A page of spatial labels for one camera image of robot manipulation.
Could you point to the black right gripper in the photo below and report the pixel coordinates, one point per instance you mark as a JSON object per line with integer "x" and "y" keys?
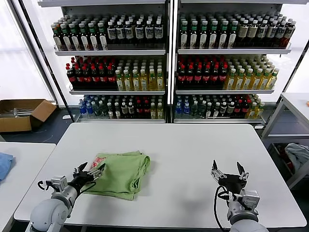
{"x": 233, "y": 181}

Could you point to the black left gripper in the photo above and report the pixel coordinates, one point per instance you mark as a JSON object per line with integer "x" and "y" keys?
{"x": 80, "y": 180}

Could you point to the light green polo shirt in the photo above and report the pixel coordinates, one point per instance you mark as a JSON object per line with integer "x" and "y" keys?
{"x": 120, "y": 174}

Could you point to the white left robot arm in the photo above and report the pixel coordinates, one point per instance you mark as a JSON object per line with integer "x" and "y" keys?
{"x": 48, "y": 212}

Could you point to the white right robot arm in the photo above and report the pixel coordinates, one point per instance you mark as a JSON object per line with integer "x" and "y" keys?
{"x": 237, "y": 210}

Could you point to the white paper scrap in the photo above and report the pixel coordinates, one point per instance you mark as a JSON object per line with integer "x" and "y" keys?
{"x": 67, "y": 117}

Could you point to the red cloth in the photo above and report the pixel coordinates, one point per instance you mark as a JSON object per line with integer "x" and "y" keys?
{"x": 289, "y": 166}

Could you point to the white side table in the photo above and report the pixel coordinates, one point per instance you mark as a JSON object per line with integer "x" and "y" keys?
{"x": 29, "y": 159}

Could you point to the blue water bottle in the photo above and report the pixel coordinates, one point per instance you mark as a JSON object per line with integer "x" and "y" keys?
{"x": 186, "y": 110}
{"x": 82, "y": 110}
{"x": 178, "y": 110}
{"x": 89, "y": 109}

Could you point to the dark green drink bottle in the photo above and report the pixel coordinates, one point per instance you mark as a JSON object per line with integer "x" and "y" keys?
{"x": 193, "y": 111}
{"x": 103, "y": 110}
{"x": 96, "y": 110}
{"x": 201, "y": 110}

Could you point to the white-cap dark small bottle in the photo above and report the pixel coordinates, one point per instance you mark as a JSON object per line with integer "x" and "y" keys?
{"x": 117, "y": 111}
{"x": 208, "y": 111}
{"x": 130, "y": 110}
{"x": 216, "y": 111}
{"x": 124, "y": 110}
{"x": 110, "y": 111}
{"x": 223, "y": 108}
{"x": 231, "y": 108}

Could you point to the red-cap cola bottle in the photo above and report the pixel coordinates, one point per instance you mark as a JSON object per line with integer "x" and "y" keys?
{"x": 222, "y": 77}
{"x": 181, "y": 77}
{"x": 70, "y": 78}
{"x": 198, "y": 77}
{"x": 238, "y": 108}
{"x": 245, "y": 108}
{"x": 78, "y": 78}
{"x": 111, "y": 78}
{"x": 94, "y": 78}
{"x": 214, "y": 77}
{"x": 189, "y": 77}
{"x": 86, "y": 78}
{"x": 146, "y": 110}
{"x": 138, "y": 110}
{"x": 206, "y": 77}
{"x": 103, "y": 78}

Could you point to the yellow drink bottle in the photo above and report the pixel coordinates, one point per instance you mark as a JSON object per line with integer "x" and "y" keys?
{"x": 135, "y": 83}
{"x": 239, "y": 82}
{"x": 247, "y": 82}
{"x": 260, "y": 110}
{"x": 152, "y": 83}
{"x": 264, "y": 82}
{"x": 256, "y": 82}
{"x": 160, "y": 112}
{"x": 160, "y": 82}
{"x": 119, "y": 83}
{"x": 153, "y": 112}
{"x": 127, "y": 83}
{"x": 272, "y": 81}
{"x": 252, "y": 111}
{"x": 144, "y": 83}
{"x": 231, "y": 82}

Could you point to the grey-blue crumpled cloth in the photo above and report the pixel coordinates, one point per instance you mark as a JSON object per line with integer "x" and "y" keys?
{"x": 298, "y": 154}

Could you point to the blue folded cloth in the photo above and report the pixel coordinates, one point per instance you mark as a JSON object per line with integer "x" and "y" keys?
{"x": 6, "y": 164}

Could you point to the brown cardboard box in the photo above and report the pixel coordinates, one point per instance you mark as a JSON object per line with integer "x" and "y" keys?
{"x": 14, "y": 125}

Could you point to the clear plastic packets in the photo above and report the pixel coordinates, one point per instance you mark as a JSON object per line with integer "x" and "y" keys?
{"x": 21, "y": 111}

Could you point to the black window pole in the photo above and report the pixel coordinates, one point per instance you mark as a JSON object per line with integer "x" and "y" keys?
{"x": 46, "y": 60}

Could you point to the white metal shelf rack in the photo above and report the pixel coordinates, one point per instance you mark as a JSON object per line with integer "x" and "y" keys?
{"x": 229, "y": 51}
{"x": 108, "y": 52}

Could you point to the green-cap dark tea bottle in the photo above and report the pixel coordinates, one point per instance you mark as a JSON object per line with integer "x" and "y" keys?
{"x": 184, "y": 38}
{"x": 203, "y": 38}
{"x": 83, "y": 39}
{"x": 74, "y": 39}
{"x": 57, "y": 41}
{"x": 232, "y": 38}
{"x": 193, "y": 38}
{"x": 213, "y": 38}
{"x": 102, "y": 39}
{"x": 93, "y": 39}
{"x": 66, "y": 39}
{"x": 223, "y": 38}

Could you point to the white-label dark drink bottle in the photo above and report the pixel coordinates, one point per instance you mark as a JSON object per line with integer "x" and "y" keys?
{"x": 129, "y": 33}
{"x": 139, "y": 33}
{"x": 111, "y": 33}
{"x": 281, "y": 32}
{"x": 272, "y": 32}
{"x": 262, "y": 32}
{"x": 149, "y": 33}
{"x": 158, "y": 32}
{"x": 120, "y": 33}

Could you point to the beige-label dark bottle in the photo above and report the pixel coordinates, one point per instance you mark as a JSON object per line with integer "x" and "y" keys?
{"x": 253, "y": 32}
{"x": 243, "y": 32}

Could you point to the white-label reddish drink bottle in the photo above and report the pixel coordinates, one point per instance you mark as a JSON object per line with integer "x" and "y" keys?
{"x": 290, "y": 32}

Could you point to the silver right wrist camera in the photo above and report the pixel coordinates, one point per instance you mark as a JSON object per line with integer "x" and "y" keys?
{"x": 251, "y": 199}

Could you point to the grey frame side table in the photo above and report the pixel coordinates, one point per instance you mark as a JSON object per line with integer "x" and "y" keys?
{"x": 298, "y": 97}

